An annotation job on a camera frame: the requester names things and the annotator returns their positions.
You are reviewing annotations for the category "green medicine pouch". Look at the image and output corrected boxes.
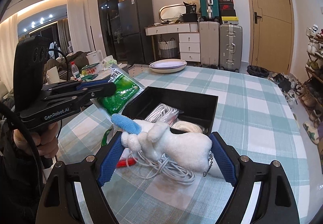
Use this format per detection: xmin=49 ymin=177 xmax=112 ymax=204
xmin=91 ymin=75 xmax=144 ymax=116

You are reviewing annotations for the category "bag of striped rope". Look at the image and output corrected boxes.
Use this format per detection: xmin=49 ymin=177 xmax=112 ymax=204
xmin=145 ymin=103 xmax=181 ymax=126

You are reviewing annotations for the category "red white pouch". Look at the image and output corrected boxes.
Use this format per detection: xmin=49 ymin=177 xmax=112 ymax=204
xmin=116 ymin=148 xmax=137 ymax=168

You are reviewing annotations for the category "white plush toy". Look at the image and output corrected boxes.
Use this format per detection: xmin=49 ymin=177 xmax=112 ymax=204
xmin=111 ymin=114 xmax=212 ymax=172

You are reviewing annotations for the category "bag of cream webbing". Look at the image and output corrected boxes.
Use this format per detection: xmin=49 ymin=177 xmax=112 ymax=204
xmin=171 ymin=120 xmax=204 ymax=133

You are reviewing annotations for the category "white charging cable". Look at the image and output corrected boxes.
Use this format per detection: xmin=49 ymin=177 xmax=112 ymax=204
xmin=126 ymin=150 xmax=196 ymax=186

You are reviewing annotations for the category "person's left hand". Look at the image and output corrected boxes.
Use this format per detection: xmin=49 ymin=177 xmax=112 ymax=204
xmin=13 ymin=122 xmax=59 ymax=158

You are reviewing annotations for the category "grey side cabinet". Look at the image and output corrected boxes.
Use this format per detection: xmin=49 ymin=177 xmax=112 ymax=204
xmin=57 ymin=62 xmax=142 ymax=93

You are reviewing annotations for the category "water bottle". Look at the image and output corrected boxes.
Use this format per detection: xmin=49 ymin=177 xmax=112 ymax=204
xmin=71 ymin=61 xmax=81 ymax=81

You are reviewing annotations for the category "tissue pack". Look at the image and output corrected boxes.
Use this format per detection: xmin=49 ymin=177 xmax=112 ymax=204
xmin=101 ymin=55 xmax=117 ymax=68

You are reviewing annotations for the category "white electric kettle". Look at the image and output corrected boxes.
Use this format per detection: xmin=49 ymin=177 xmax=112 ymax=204
xmin=86 ymin=50 xmax=104 ymax=65

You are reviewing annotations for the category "white oval tray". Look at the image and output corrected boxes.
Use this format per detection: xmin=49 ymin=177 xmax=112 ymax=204
xmin=149 ymin=59 xmax=187 ymax=74

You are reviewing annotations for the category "woven laundry basket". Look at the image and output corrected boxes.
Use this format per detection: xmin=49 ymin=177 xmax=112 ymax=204
xmin=158 ymin=37 xmax=179 ymax=59

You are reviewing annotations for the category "dark refrigerator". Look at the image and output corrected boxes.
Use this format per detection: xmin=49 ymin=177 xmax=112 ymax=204
xmin=118 ymin=0 xmax=154 ymax=65

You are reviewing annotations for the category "black glass cabinet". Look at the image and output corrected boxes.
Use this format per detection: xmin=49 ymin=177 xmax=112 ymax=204
xmin=98 ymin=0 xmax=126 ymax=62

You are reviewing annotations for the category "oval mirror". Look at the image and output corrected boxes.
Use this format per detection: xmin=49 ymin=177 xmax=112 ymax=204
xmin=159 ymin=4 xmax=186 ymax=22

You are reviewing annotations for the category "black storage box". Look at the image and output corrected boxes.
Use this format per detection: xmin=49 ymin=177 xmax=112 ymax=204
xmin=122 ymin=87 xmax=218 ymax=135

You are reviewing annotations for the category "white dresser desk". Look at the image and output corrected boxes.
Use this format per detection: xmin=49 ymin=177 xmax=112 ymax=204
xmin=145 ymin=22 xmax=201 ymax=63

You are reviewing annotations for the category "shoe rack with shoes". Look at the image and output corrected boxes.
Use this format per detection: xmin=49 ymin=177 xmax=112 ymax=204
xmin=301 ymin=24 xmax=322 ymax=127

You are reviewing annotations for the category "black handbag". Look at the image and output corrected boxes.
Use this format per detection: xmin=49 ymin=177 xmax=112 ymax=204
xmin=182 ymin=2 xmax=198 ymax=22

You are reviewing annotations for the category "beige suitcase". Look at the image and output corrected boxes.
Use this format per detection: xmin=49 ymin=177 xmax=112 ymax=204
xmin=199 ymin=21 xmax=220 ymax=66

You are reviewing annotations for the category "teal suitcase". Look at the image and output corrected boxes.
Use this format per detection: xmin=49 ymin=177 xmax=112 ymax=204
xmin=199 ymin=0 xmax=221 ymax=23

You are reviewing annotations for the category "silver suitcase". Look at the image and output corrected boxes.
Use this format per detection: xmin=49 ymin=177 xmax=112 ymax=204
xmin=219 ymin=24 xmax=242 ymax=73

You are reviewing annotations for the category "stack of shoe boxes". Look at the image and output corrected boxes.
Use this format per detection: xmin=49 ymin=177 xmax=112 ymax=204
xmin=219 ymin=0 xmax=239 ymax=25

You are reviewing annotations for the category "wooden door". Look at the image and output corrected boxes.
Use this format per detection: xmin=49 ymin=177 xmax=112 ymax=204
xmin=249 ymin=0 xmax=295 ymax=74

